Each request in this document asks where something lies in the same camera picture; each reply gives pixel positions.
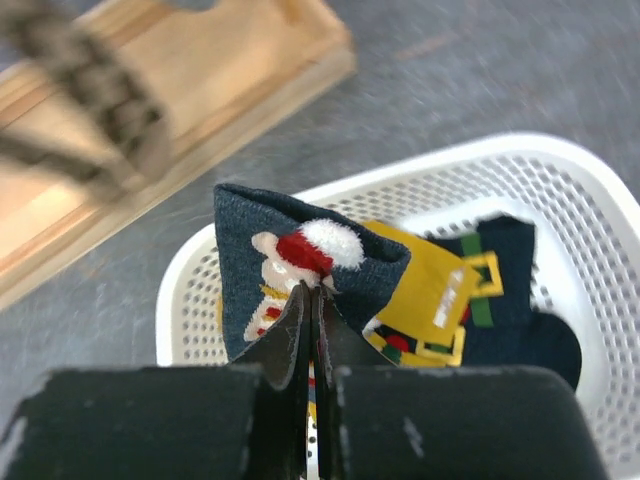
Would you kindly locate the wooden hanger stand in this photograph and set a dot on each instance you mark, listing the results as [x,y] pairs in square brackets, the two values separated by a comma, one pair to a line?
[224,76]

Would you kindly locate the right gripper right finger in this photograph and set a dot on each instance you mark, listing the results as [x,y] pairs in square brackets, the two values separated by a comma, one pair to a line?
[352,396]

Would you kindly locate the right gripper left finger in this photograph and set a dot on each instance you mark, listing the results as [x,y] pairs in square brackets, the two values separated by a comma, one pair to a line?
[277,442]

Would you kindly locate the yellow sock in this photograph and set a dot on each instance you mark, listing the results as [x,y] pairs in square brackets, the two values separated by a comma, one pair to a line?
[421,326]
[502,327]

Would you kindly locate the beige brown argyle sock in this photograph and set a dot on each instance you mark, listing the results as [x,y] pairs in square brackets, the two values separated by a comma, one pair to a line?
[114,98]

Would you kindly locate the white plastic laundry basket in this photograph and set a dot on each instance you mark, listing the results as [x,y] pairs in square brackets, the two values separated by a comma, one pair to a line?
[465,422]

